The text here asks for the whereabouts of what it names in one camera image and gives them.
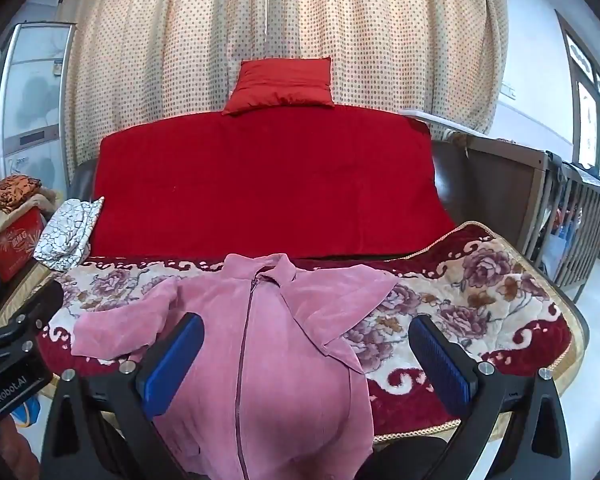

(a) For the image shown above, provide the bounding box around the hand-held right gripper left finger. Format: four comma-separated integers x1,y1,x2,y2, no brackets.
40,312,206,480

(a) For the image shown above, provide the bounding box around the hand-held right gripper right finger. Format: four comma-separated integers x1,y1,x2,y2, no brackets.
409,314,573,480

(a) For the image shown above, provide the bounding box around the pink corduroy zip jacket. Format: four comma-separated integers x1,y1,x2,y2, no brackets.
71,252,398,480

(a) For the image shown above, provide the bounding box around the blue and yellow bag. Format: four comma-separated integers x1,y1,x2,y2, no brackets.
10,392,43,428

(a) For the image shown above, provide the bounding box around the red cardboard box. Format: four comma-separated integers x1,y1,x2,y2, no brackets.
0,207,46,281

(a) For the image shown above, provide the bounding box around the floral red beige blanket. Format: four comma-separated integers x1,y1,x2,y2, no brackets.
35,220,591,446

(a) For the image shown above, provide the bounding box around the white crackle patterned cloth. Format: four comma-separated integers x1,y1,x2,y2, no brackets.
32,196,105,272

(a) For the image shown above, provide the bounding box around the orange patterned cloth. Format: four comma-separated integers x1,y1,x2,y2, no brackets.
0,175,43,213

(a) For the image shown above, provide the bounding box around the wooden crib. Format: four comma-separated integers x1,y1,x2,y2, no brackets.
447,130,600,306

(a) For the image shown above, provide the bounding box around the red plush blanket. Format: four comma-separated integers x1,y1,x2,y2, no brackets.
89,110,458,261

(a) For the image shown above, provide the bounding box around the silver refrigerator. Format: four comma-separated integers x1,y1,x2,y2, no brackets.
0,20,76,201

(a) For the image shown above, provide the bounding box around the white board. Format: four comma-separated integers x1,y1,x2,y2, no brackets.
400,109,486,136

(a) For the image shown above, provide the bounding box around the red pillow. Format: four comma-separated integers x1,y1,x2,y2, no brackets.
222,56,336,116

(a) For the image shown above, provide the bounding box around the wooden framed window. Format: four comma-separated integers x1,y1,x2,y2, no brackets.
555,10,600,186

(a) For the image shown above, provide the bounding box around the beige dotted curtain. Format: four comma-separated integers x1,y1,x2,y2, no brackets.
55,0,511,186

